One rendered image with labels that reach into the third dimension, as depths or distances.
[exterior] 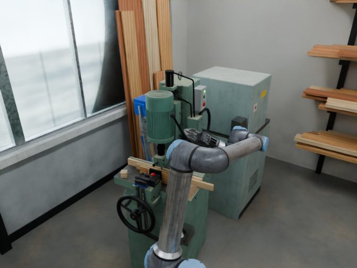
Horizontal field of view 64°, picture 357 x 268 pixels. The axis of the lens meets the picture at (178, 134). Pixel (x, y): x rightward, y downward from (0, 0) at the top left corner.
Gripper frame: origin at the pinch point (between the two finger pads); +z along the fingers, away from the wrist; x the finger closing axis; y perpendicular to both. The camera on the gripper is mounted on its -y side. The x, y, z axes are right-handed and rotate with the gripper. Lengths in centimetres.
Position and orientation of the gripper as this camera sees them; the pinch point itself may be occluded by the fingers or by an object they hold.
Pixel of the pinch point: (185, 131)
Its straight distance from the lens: 170.9
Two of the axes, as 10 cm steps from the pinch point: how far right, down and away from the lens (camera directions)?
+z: -8.6, -4.5, -2.3
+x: -3.5, 8.6, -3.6
